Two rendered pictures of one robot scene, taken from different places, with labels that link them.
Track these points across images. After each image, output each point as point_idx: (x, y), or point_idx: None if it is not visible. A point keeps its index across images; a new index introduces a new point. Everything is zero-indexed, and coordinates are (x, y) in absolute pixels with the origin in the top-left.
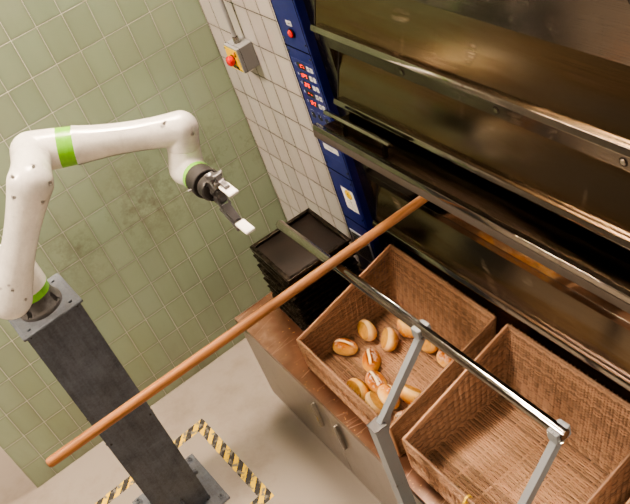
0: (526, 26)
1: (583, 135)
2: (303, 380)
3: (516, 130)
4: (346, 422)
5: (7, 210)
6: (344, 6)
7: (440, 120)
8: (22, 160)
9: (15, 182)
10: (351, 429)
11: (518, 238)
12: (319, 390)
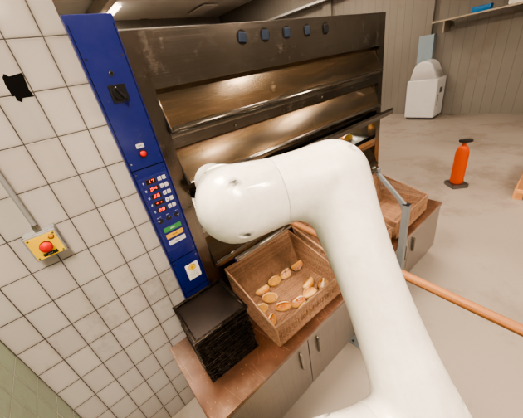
0: (295, 57)
1: (321, 86)
2: (291, 348)
3: (285, 118)
4: (324, 317)
5: (378, 216)
6: (192, 104)
7: (256, 139)
8: (314, 144)
9: (360, 150)
10: (329, 313)
11: (322, 139)
12: (300, 336)
